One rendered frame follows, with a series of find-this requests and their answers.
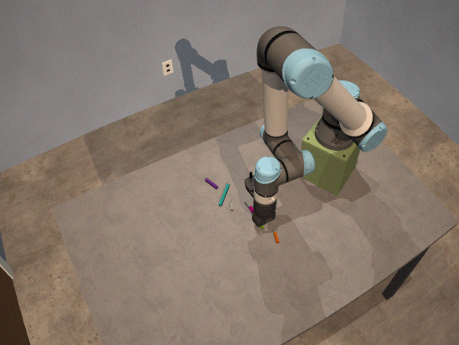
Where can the turquoise rod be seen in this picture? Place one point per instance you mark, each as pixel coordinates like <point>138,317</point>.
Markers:
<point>224,194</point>

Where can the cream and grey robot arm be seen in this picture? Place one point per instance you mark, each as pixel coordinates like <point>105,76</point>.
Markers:
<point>306,72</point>

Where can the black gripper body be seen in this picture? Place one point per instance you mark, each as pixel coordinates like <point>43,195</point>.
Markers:
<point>262,214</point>

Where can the purple rod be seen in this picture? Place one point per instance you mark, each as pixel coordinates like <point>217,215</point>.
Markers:
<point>211,183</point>

